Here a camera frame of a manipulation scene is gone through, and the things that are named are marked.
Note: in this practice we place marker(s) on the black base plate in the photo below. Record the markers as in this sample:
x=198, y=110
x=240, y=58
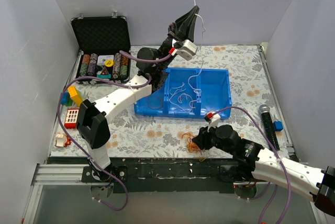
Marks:
x=172, y=175

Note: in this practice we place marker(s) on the aluminium frame rail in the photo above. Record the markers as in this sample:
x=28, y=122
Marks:
x=67, y=194

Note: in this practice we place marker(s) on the black microphone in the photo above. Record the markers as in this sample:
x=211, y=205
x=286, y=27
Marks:
x=264, y=112

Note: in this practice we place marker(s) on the black poker chip case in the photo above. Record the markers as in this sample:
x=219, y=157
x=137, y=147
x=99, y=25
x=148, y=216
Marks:
x=100, y=40

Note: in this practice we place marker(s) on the yellow green blue block stack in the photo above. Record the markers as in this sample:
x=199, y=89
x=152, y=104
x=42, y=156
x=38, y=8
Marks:
x=72, y=97

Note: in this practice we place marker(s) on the small blue block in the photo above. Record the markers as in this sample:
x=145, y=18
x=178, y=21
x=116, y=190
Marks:
x=278, y=126

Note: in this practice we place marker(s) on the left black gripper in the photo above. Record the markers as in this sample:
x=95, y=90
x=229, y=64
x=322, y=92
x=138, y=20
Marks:
x=175, y=34

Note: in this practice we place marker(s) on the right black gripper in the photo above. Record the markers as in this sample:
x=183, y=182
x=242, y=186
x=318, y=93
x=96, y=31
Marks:
x=201, y=139

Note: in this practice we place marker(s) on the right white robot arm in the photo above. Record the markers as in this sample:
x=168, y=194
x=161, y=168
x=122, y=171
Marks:
x=260, y=163

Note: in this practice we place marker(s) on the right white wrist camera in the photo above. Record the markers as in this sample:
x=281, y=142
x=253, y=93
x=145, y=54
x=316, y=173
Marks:
x=213, y=119

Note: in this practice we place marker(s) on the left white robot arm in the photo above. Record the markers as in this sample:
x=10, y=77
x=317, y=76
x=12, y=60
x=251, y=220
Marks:
x=94, y=117

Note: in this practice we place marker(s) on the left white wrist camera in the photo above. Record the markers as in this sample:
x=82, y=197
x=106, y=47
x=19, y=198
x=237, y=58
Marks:
x=186, y=49

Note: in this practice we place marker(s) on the red white toy block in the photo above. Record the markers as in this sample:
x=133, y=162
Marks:
x=71, y=118

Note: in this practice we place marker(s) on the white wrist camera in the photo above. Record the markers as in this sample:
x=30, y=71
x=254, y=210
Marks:
x=186, y=49
x=213, y=119

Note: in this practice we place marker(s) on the blue three-compartment bin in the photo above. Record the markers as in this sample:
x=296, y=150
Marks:
x=188, y=93

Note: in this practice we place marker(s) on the small red white toy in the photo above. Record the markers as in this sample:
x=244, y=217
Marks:
x=62, y=140

